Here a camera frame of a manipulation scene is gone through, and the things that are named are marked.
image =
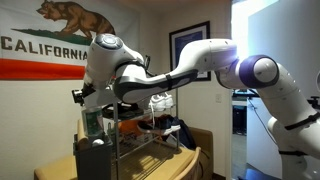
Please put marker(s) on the white ball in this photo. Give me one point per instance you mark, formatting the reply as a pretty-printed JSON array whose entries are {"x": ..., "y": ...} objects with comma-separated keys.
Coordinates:
[{"x": 98, "y": 142}]

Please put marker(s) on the navy sneaker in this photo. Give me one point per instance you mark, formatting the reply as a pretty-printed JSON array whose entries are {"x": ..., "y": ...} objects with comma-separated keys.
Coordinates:
[
  {"x": 151, "y": 128},
  {"x": 173, "y": 125}
]

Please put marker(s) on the dark blue backpack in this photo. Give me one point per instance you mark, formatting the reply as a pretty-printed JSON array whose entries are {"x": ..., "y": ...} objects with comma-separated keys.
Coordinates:
[{"x": 186, "y": 135}]

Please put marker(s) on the white wall light switch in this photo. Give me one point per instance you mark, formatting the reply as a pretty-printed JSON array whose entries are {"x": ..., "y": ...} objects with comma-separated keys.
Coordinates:
[{"x": 218, "y": 98}]

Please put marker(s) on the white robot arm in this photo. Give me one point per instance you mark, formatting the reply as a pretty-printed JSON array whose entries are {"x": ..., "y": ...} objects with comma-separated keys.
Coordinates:
[{"x": 206, "y": 56}]

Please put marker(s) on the black cap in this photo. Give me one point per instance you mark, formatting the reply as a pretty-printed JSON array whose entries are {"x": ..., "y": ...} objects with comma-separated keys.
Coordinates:
[{"x": 125, "y": 110}]

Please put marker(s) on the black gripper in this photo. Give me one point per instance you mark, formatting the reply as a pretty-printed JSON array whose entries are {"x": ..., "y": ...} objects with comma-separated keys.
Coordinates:
[{"x": 88, "y": 90}]

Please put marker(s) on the white sneaker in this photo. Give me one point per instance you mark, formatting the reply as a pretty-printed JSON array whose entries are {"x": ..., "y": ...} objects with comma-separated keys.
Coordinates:
[
  {"x": 157, "y": 103},
  {"x": 169, "y": 100}
]

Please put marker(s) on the black framed picture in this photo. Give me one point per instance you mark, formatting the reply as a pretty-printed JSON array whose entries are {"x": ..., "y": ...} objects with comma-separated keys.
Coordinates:
[{"x": 190, "y": 43}]

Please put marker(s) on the California Republic flag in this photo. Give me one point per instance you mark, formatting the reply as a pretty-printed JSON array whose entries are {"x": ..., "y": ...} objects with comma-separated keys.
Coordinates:
[{"x": 40, "y": 50}]

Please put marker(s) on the green bottle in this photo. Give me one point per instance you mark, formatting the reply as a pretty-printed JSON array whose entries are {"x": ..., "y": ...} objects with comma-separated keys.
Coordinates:
[{"x": 92, "y": 121}]

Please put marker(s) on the grey metal shoe rack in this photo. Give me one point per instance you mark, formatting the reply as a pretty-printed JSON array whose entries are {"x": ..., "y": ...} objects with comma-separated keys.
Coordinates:
[{"x": 116, "y": 143}]

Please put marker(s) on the grey bin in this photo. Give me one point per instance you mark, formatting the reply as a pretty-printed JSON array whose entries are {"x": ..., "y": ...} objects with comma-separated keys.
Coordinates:
[{"x": 93, "y": 163}]

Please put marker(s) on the light wood desk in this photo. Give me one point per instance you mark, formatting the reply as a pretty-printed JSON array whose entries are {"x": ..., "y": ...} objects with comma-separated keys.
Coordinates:
[{"x": 156, "y": 163}]

